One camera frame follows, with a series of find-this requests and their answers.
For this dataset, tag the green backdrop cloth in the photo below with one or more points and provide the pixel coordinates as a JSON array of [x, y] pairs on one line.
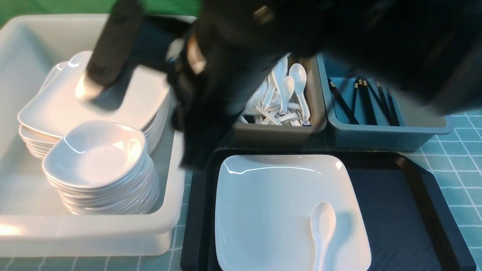
[[15, 8]]

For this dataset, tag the stack of white square plates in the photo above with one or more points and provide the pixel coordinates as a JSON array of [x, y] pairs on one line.
[[67, 98]]

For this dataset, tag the black serving tray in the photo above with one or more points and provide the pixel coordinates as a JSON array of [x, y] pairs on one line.
[[409, 224]]

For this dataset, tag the teal checkered tablecloth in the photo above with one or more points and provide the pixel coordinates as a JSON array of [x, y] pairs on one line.
[[454, 159]]

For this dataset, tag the blue-grey plastic chopstick bin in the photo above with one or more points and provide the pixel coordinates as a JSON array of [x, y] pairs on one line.
[[416, 125]]

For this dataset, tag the white square rice plate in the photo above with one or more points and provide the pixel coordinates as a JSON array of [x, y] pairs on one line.
[[263, 208]]

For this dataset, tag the large white plastic tub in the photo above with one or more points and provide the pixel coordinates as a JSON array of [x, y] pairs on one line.
[[34, 221]]

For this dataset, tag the black chopsticks in bin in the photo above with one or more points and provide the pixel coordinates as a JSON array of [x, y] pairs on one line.
[[363, 101]]

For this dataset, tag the white ceramic soup spoon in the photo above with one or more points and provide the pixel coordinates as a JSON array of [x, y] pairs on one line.
[[323, 225]]

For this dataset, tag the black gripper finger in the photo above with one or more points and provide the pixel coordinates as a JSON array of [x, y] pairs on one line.
[[107, 73]]

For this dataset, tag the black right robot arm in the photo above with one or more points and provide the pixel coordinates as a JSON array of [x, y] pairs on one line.
[[430, 50]]

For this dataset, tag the pile of white soup spoons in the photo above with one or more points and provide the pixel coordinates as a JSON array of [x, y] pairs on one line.
[[280, 99]]

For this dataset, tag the brown plastic spoon bin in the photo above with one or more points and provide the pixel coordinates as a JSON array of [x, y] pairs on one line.
[[254, 136]]

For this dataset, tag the stack of white small bowls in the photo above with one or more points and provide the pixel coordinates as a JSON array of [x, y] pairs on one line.
[[103, 168]]

